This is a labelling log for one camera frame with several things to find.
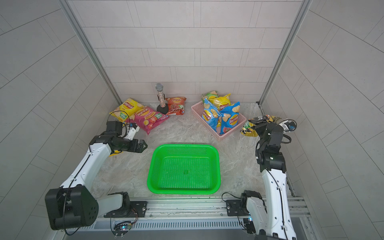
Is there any black orange snack bag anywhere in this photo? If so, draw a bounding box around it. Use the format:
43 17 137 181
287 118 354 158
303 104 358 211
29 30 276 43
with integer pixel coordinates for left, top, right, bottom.
240 115 282 138

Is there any pink chips bag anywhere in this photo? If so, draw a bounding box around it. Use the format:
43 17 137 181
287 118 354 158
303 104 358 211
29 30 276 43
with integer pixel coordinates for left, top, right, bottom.
130 107 169 135

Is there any yellow chips bag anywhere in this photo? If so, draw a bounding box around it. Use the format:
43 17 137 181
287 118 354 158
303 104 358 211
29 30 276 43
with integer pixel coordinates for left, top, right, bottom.
209 94 232 111
110 98 145 123

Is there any light blue chips bag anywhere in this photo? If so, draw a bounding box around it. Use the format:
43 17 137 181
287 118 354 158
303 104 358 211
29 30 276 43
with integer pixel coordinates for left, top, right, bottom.
202 99 222 132

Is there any green cucumber chips bag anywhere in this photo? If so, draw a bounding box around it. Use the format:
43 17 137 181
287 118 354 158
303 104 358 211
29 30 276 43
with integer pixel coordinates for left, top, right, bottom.
202 91 219 101

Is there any pink plastic basket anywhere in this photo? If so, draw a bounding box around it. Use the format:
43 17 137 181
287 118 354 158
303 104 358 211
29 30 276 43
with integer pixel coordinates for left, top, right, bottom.
191 100 248 142

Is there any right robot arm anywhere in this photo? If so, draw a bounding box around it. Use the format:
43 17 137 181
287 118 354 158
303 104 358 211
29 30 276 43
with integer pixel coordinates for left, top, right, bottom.
241 119 297 240

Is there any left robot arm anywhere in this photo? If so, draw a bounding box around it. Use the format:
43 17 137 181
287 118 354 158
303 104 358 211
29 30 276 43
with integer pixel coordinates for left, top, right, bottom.
45 121 148 231

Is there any green plastic basket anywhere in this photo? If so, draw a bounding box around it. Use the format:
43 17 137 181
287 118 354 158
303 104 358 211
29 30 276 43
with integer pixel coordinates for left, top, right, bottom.
147 144 221 195

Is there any red chips bag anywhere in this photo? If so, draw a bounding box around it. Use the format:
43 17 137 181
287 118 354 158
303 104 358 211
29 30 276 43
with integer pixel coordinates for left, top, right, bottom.
166 97 187 116

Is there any glass jar on stand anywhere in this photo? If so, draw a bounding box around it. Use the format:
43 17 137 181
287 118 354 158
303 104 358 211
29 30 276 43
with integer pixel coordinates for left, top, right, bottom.
156 83 169 115

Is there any left circuit board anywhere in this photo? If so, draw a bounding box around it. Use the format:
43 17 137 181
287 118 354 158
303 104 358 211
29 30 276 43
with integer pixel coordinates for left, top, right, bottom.
112 221 133 239

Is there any circuit board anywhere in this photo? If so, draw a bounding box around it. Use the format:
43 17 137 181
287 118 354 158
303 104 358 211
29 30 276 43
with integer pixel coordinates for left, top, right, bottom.
112 221 133 239
243 218 256 235

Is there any right circuit board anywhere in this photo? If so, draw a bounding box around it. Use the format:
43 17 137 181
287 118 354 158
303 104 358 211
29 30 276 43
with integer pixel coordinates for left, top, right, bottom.
243 218 256 235

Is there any yellow plastic frame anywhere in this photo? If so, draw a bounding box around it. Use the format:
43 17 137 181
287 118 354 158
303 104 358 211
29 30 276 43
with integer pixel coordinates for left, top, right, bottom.
110 151 122 157

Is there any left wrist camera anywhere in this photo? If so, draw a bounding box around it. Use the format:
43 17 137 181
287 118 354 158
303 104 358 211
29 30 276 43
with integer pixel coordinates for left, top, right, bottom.
124 123 140 141

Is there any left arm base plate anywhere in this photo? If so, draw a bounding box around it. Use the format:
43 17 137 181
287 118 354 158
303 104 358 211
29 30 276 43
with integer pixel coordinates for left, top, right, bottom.
104 201 148 218

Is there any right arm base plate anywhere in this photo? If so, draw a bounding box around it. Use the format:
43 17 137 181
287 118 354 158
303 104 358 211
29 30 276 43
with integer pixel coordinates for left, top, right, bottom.
225 199 249 217

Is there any aluminium rail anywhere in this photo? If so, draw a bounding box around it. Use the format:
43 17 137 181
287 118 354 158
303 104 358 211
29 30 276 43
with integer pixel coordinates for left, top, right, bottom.
96 197 311 221

